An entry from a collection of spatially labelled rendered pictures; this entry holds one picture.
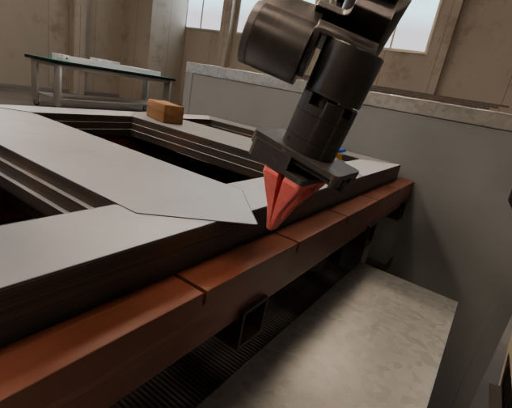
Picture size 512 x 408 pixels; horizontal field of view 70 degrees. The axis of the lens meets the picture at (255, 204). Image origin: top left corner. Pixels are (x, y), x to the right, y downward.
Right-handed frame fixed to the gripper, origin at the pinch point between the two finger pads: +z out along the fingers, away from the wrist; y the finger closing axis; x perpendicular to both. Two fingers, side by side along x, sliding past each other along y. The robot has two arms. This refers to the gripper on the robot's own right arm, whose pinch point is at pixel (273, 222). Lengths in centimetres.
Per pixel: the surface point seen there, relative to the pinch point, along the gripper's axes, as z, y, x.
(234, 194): 1.9, -8.3, 3.5
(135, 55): 165, -851, 658
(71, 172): 5.8, -23.6, -9.6
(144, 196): 3.1, -12.9, -7.4
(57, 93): 193, -574, 303
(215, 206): 1.5, -6.5, -2.4
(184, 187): 3.2, -13.4, -0.5
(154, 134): 16, -56, 33
